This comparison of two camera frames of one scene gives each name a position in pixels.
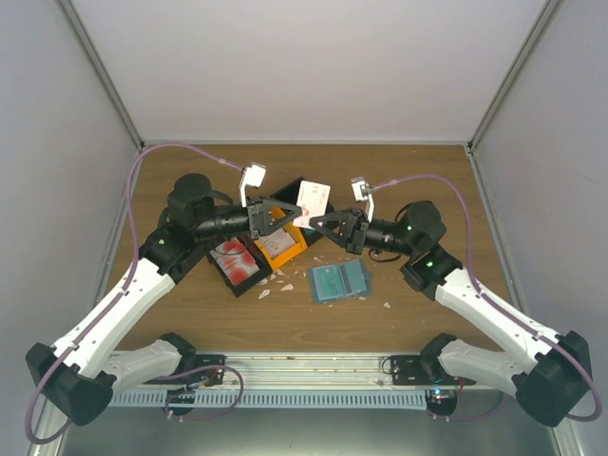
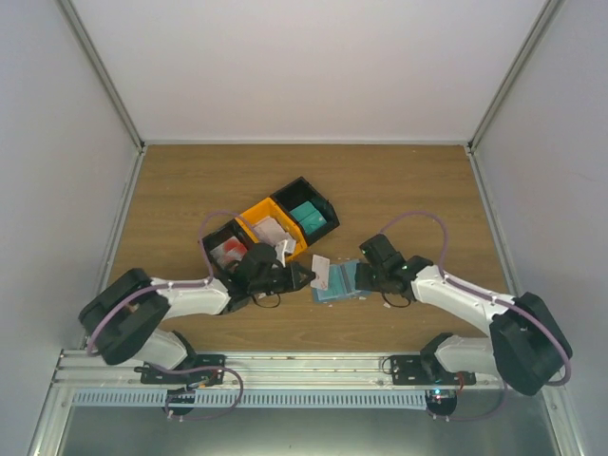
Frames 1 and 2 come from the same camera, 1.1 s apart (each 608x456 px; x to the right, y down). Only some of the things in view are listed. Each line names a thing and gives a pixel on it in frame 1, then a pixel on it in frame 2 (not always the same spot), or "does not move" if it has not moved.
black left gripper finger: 279,212 → 295,275
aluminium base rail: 304,372 does not move
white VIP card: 313,199 → 320,266
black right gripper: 352,230 → 362,281
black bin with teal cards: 289,194 does not move
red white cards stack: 237,262 does not move
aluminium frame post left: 100,70 does not move
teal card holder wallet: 339,281 does not move
